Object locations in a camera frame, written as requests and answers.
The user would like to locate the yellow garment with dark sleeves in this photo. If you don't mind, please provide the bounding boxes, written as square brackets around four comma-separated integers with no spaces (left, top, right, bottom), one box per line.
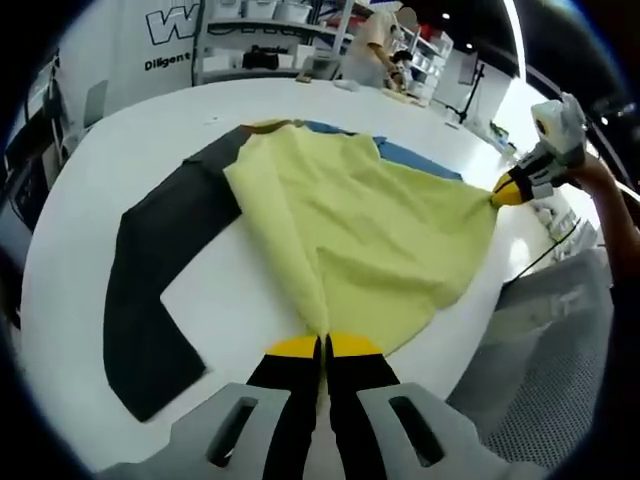
[102,118,501,424]

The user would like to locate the dark wall screen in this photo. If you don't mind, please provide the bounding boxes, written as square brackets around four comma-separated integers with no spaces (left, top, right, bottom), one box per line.
[457,52,480,86]

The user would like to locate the black tripod stand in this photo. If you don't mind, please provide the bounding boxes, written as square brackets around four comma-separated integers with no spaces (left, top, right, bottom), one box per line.
[444,62,489,126]

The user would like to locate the beige cloth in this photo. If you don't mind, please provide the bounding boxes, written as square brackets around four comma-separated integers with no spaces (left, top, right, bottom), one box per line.
[382,87,432,107]

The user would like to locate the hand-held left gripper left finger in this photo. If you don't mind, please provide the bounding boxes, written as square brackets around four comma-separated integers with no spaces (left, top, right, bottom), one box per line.
[99,334,322,480]

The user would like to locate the grey mesh office chair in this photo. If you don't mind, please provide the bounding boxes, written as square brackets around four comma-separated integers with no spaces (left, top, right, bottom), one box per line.
[444,247,616,461]

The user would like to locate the grey metal shelving rack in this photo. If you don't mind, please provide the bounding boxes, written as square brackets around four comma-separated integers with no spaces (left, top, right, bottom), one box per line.
[192,0,351,86]

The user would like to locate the cluttered white side table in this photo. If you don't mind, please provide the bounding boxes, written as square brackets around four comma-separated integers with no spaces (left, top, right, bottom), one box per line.
[487,119,519,160]

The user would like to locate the long ceiling light strip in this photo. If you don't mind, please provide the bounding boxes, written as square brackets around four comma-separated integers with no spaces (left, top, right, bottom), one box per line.
[502,0,530,86]

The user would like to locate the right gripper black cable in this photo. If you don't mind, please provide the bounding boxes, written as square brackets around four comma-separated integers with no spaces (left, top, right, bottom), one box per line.
[507,214,584,286]

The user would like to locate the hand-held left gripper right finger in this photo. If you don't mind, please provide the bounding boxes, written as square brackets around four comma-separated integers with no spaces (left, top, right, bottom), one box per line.
[324,331,551,480]

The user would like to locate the black bag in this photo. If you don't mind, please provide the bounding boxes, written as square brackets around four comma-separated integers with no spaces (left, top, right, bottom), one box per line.
[242,45,280,70]

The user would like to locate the white shelving rack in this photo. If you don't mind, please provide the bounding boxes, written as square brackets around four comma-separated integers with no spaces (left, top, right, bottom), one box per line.
[399,19,454,101]

